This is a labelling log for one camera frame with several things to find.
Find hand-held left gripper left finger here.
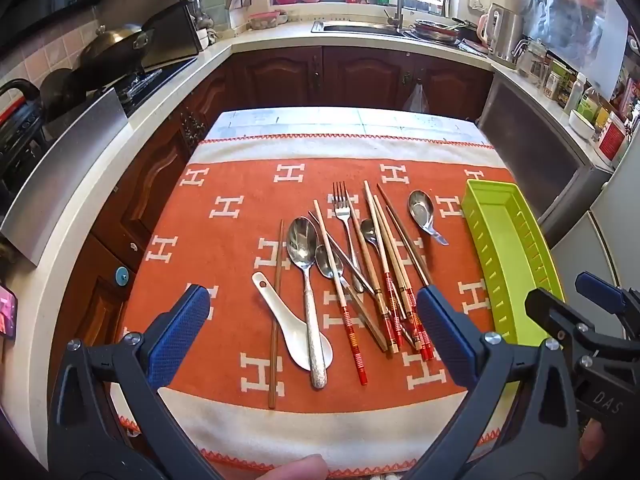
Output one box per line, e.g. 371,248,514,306
47,284,223,480

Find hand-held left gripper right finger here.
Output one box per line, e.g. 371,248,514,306
405,285,583,480

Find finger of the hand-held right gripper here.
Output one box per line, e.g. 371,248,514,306
525,288,598,361
575,272,640,341

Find beige chopstick red pattern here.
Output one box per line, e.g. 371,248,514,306
372,196,434,362
346,192,401,353
384,204,423,353
363,180,426,361
313,200,369,386

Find green plastic utensil tray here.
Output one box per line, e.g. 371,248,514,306
460,178,568,346

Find dark brown wooden chopstick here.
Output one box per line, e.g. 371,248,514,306
376,183,433,288
268,219,286,409

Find white ceramic spoon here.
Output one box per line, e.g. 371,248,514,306
251,271,334,371

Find steel chopstick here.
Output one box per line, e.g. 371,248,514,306
308,210,376,295

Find small steel spoon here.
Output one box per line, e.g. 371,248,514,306
315,244,368,311
360,218,398,311

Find short steel soup spoon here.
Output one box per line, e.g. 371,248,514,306
407,190,450,247

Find large steel spoon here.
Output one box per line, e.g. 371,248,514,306
287,216,331,390

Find steel fork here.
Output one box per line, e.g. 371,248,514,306
332,181,366,293

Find person's right hand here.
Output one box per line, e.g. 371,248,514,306
579,419,614,473

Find person's left hand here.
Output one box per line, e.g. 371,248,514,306
240,454,329,480

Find orange patterned blanket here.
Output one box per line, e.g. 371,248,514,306
109,132,538,467

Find red label container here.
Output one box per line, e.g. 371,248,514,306
597,115,628,161

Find white bowl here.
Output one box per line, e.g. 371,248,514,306
568,109,596,140

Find steel floor cabinet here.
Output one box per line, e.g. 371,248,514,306
477,74,613,248

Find smartphone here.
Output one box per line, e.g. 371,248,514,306
0,285,18,341

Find green label bottle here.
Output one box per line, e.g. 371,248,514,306
577,87,601,121

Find steel splash plate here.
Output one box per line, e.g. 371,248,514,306
0,89,128,267

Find white plastic bottle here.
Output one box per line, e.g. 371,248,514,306
565,72,586,111

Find hanging plastic bag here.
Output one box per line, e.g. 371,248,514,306
402,82,431,113

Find glass pitcher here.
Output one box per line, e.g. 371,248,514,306
515,39,548,78

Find gas stove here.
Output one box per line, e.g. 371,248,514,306
117,57,201,106

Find black rice cooker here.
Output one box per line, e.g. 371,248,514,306
0,79,48,196

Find dark wooden kitchen cabinets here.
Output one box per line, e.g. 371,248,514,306
50,45,496,411

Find dark cooking pot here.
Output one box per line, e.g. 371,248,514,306
40,67,88,111

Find steel electric kettle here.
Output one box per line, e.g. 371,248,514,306
476,2,523,61

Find steel stove side panel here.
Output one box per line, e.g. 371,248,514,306
142,0,203,68

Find metal wok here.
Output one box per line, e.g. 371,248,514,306
80,24,156,68

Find stack of dishes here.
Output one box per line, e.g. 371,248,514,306
414,19,461,43

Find white kitchen countertop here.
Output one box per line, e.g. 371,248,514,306
10,5,631,411

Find steel kitchen sink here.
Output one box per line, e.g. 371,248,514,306
311,20,416,37

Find pink lid food container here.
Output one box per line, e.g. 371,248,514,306
248,11,281,30

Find clear plastic wall cover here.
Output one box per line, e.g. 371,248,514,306
525,0,621,86

